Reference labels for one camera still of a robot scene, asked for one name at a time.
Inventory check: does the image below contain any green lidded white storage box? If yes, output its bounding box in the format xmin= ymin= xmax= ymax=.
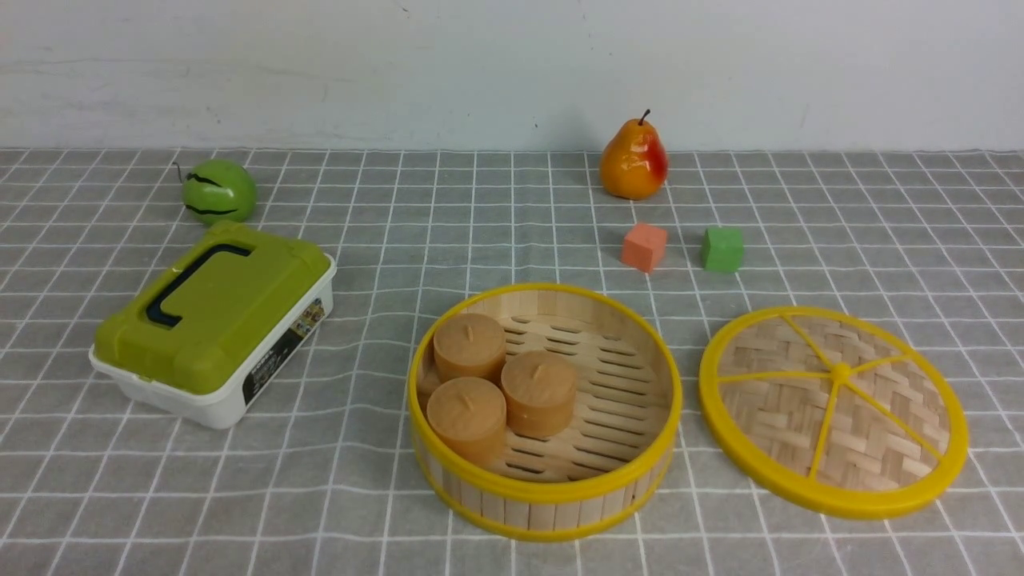
xmin=89 ymin=222 xmax=337 ymax=430

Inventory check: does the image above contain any yellow woven bamboo steamer lid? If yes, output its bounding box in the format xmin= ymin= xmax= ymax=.
xmin=698 ymin=306 xmax=969 ymax=520

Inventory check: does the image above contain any brown bun right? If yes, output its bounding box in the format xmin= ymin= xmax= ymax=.
xmin=500 ymin=349 xmax=578 ymax=438

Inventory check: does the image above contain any brown bun back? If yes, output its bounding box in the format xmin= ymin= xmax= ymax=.
xmin=433 ymin=313 xmax=507 ymax=384

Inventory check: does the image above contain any grey white grid tablecloth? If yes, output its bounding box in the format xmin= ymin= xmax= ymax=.
xmin=1 ymin=149 xmax=1022 ymax=575

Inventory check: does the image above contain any green striped toy melon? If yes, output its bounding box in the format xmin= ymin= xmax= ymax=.
xmin=172 ymin=158 xmax=258 ymax=227

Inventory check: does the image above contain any orange foam cube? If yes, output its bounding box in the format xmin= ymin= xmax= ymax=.
xmin=618 ymin=222 xmax=668 ymax=274

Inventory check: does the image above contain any orange red toy pear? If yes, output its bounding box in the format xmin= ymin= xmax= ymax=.
xmin=598 ymin=109 xmax=670 ymax=201

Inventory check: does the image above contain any yellow bamboo steamer basket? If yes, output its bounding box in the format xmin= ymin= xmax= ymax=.
xmin=407 ymin=283 xmax=684 ymax=542

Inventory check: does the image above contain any brown bun front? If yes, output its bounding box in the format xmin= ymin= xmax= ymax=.
xmin=426 ymin=377 xmax=507 ymax=467

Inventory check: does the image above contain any brown bun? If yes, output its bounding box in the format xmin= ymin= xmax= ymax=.
xmin=500 ymin=349 xmax=578 ymax=438
xmin=433 ymin=313 xmax=507 ymax=384
xmin=426 ymin=377 xmax=507 ymax=467

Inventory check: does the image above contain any green foam cube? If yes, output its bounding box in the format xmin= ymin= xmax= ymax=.
xmin=701 ymin=227 xmax=745 ymax=274

